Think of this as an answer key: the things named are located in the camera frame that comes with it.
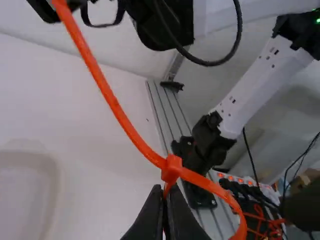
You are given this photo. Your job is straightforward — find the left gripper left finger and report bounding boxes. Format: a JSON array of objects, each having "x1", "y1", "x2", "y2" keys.
[{"x1": 119, "y1": 184, "x2": 166, "y2": 240}]

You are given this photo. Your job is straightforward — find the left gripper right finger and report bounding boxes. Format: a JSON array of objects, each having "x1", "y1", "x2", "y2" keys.
[{"x1": 166, "y1": 186, "x2": 214, "y2": 240}]

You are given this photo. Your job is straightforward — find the black cable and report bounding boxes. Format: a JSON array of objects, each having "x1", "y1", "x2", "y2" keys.
[
  {"x1": 157, "y1": 0, "x2": 243, "y2": 67},
  {"x1": 282, "y1": 131, "x2": 320, "y2": 201},
  {"x1": 241, "y1": 126, "x2": 262, "y2": 187}
]

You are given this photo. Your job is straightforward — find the tangle of orange cable ties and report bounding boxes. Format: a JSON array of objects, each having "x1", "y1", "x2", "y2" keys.
[{"x1": 239, "y1": 204, "x2": 287, "y2": 240}]

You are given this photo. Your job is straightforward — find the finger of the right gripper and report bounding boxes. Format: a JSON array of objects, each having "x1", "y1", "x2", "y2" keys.
[{"x1": 26, "y1": 0, "x2": 81, "y2": 25}]

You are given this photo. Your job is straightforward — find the white power strip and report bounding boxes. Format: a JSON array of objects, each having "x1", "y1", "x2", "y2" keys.
[{"x1": 211, "y1": 170, "x2": 282, "y2": 203}]

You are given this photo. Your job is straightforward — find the silver rails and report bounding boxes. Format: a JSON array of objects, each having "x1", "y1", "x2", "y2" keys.
[{"x1": 144, "y1": 51, "x2": 251, "y2": 240}]

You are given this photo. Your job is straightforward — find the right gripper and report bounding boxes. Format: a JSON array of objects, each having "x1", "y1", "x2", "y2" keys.
[{"x1": 79, "y1": 0, "x2": 196, "y2": 53}]

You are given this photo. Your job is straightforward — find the white dish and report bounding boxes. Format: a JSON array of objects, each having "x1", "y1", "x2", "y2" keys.
[{"x1": 0, "y1": 143, "x2": 62, "y2": 240}]

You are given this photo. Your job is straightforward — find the brown cardboard box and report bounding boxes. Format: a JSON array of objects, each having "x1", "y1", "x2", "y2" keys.
[{"x1": 292, "y1": 168, "x2": 320, "y2": 193}]

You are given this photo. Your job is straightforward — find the orange cable tie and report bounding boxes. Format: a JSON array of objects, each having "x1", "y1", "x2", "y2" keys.
[{"x1": 51, "y1": 0, "x2": 248, "y2": 240}]

